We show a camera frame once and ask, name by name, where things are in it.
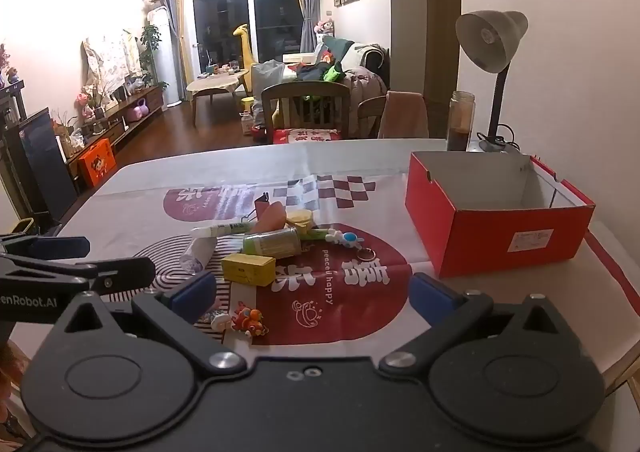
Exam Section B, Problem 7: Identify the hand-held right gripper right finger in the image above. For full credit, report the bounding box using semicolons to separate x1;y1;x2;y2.
377;272;576;376

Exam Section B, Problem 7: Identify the red white printed tablecloth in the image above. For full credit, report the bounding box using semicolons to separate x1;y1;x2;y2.
50;138;640;383

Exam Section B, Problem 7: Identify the pile of clothes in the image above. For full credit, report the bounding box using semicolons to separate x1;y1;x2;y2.
295;49;351;83

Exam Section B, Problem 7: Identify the black flat panel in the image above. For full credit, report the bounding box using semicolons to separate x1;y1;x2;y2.
7;107;80;223

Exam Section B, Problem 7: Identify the white tower air conditioner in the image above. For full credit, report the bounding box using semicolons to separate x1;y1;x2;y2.
146;6;183;108

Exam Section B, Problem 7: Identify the glass sliding door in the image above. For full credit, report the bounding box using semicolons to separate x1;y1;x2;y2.
191;0;303;75

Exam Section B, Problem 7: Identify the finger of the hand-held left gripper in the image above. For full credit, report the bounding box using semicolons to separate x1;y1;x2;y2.
0;256;157;296
0;232;92;264

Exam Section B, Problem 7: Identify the grey desk lamp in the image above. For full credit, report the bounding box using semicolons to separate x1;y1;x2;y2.
455;9;529;154

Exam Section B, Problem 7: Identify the wooden cabinet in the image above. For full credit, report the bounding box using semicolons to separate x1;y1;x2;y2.
65;84;166;180

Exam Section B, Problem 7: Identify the green bottle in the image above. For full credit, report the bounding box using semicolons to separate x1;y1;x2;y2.
243;227;302;257

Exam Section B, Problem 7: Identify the glass jar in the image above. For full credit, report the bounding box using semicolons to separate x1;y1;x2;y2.
448;90;475;152

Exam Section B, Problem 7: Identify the wooden slatted chair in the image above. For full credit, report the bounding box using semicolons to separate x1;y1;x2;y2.
261;81;351;145

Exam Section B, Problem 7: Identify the white glue tube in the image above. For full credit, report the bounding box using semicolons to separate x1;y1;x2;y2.
191;223;258;239

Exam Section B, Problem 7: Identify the pink towel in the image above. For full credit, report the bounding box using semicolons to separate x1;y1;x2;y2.
377;91;430;139

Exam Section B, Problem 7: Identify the orange toy figure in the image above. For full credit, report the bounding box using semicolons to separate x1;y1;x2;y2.
231;303;270;337

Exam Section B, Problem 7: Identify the beige sofa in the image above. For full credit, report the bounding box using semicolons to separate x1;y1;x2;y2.
280;34;392;138

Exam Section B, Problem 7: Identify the grey curtain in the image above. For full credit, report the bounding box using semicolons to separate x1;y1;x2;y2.
167;0;188;103
292;0;321;50

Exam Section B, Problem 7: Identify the white patterned wall cloth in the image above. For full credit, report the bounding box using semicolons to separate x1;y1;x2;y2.
82;32;143;98

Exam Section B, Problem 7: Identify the white plastic bag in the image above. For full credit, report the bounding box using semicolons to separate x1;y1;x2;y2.
250;59;286;100

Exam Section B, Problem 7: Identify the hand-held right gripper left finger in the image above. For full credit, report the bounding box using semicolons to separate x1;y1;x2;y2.
52;269;248;376

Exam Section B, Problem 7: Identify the white toy figure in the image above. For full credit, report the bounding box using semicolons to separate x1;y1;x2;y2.
202;309;233;333

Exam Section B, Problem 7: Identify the pink heart spoon green handle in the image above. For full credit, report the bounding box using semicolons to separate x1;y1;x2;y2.
252;201;335;242

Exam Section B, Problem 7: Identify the orange box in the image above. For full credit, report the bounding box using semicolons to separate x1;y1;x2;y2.
77;139;117;188

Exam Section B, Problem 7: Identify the yellow giraffe toy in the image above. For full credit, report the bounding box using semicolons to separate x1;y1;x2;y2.
232;23;253;70

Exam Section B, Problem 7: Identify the yellow box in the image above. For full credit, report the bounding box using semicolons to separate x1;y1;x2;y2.
221;254;277;287

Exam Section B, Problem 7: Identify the wooden coffee table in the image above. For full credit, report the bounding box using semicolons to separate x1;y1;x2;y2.
186;68;250;125

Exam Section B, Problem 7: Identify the blue white toy keychain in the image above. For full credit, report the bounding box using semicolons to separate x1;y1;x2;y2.
326;228;377;260

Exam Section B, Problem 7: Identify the red seat cushion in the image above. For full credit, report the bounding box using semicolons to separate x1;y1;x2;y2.
271;127;343;145

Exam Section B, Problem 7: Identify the red shoebox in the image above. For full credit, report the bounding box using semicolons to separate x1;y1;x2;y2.
405;150;597;279

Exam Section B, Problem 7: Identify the green houseplant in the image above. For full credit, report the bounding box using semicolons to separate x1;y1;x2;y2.
139;24;163;85

